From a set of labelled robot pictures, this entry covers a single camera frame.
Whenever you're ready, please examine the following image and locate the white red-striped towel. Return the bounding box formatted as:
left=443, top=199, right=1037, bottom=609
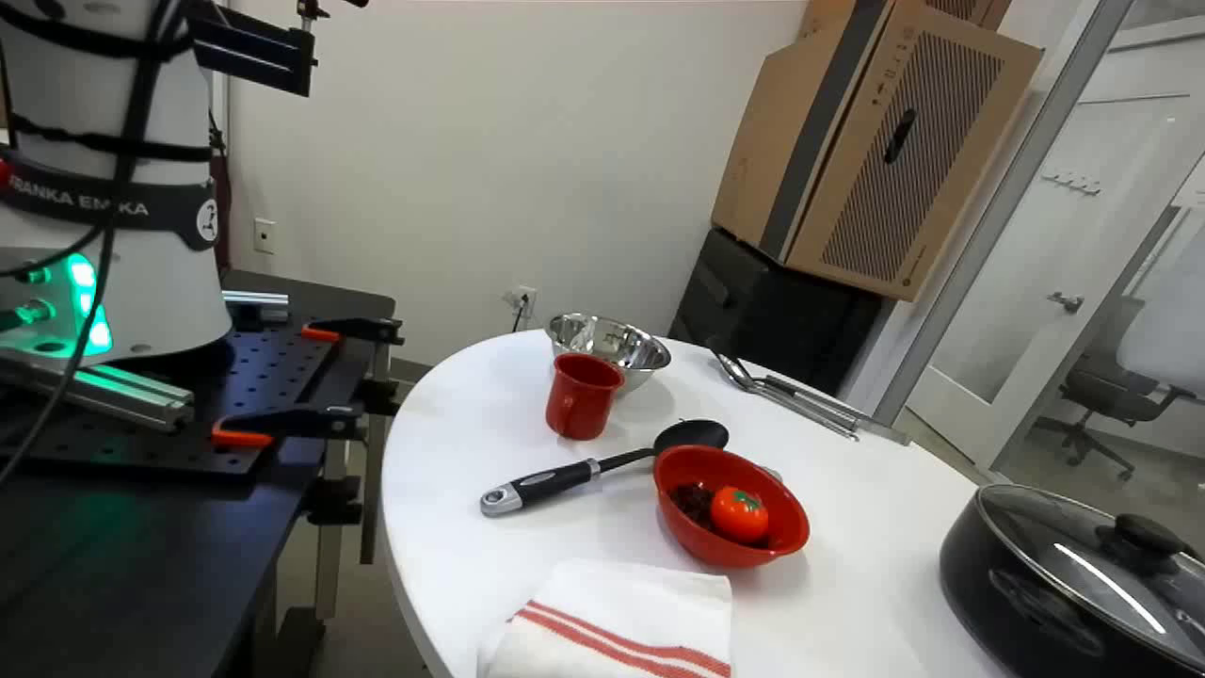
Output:
left=479, top=561, right=736, bottom=678

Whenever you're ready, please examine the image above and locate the orange-handled clamp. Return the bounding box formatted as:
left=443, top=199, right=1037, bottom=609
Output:
left=300, top=316, right=402, bottom=345
left=212, top=405, right=367, bottom=451

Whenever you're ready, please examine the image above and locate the black cabinet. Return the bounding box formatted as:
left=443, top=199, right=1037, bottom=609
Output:
left=670, top=227, right=881, bottom=397

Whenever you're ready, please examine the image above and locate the glass door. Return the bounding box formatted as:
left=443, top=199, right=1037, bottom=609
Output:
left=906, top=0, right=1201, bottom=469

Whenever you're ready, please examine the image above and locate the black optical breadboard table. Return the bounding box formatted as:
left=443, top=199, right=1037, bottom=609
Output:
left=0, top=266, right=402, bottom=678

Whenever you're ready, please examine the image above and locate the red tomato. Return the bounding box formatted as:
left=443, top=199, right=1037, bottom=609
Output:
left=707, top=486, right=767, bottom=543

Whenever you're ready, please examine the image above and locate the silver metal bowl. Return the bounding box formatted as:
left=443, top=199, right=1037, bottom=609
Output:
left=546, top=311, right=670, bottom=391

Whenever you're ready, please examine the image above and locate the black camera on mount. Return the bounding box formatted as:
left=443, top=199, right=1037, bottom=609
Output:
left=187, top=0, right=315, bottom=93

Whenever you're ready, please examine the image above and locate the black pot with glass lid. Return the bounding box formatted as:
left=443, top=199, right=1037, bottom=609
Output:
left=936, top=481, right=1205, bottom=678

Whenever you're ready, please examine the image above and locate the red plastic cup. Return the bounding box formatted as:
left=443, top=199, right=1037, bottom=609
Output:
left=546, top=354, right=626, bottom=439

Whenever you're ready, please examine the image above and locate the orange-handled clamp front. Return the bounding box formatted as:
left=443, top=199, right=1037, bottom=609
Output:
left=212, top=405, right=367, bottom=451

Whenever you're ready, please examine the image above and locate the red bowl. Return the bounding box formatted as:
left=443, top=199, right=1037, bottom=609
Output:
left=655, top=444, right=811, bottom=572

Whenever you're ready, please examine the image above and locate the office chair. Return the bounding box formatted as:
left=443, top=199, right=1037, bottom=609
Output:
left=1041, top=297, right=1187, bottom=481

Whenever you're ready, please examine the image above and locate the cardboard box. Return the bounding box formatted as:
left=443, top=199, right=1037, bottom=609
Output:
left=713, top=0, right=1041, bottom=301

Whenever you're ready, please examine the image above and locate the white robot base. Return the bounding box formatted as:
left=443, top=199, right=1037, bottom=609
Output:
left=0, top=0, right=231, bottom=356

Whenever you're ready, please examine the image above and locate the black serving spoon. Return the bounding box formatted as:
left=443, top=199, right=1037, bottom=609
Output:
left=479, top=419, right=731, bottom=521

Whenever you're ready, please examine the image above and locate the orange-handled clamp rear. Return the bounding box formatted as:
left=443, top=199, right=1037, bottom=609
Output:
left=300, top=316, right=402, bottom=345

